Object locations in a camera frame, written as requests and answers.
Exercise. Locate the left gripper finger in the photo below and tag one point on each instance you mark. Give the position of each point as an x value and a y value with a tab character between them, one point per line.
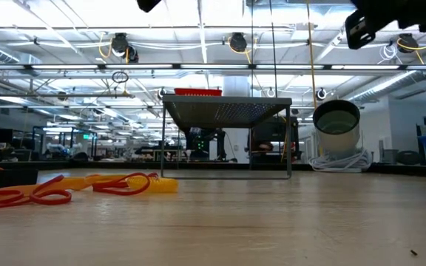
148	4

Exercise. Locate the red plastic basket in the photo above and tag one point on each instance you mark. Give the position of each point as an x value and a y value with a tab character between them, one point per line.
198	92

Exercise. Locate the grey perforated metal shelf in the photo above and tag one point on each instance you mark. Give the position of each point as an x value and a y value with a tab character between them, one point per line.
228	112

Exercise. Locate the long ceiling light bar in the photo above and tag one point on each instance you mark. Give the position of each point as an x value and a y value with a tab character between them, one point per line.
213	67

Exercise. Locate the black round bag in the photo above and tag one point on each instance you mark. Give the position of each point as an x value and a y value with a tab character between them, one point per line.
409	158

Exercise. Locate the grey trash bin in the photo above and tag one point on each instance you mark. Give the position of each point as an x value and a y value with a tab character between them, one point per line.
389	157

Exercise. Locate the black background robot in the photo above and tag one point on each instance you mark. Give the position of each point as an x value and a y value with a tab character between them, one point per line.
202	142

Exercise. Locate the black equipment cabinet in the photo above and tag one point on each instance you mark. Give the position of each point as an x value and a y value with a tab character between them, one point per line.
272	133

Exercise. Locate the red and orange scissors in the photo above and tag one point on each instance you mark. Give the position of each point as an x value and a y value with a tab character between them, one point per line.
72	183

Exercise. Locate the silver ventilation duct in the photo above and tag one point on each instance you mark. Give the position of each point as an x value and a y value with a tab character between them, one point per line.
383	86

